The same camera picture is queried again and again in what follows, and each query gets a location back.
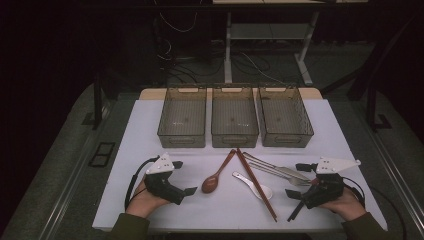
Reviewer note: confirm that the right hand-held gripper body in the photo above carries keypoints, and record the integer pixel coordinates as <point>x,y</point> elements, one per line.
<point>326,188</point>

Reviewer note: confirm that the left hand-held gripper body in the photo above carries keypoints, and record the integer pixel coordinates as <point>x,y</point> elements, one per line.
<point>163,186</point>

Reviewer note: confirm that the brown wooden spoon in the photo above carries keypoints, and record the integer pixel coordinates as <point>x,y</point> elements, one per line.
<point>210,185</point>

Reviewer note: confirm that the white ceramic spoon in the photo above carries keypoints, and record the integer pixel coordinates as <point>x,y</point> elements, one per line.
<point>263,192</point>

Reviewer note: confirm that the smoky transparent plastic bin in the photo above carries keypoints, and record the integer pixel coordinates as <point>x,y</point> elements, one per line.
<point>234,116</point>
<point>285,116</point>
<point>183,116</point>

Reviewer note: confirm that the person's left hand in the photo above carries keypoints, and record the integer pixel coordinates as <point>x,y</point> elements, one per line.
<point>143,201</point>

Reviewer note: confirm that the person's right hand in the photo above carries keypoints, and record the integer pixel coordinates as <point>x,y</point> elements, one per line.
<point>348,206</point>

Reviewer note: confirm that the white table mat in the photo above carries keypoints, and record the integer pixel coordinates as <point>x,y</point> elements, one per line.
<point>200,213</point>

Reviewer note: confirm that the black metal stand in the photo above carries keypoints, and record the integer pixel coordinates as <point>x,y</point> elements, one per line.
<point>97,100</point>
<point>370,106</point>

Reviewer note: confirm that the metal floor rail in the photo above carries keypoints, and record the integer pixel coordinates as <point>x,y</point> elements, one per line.
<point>63,200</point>
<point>400,186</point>

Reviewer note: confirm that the white metal desk frame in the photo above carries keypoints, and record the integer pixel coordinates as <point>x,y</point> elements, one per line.
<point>270,30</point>

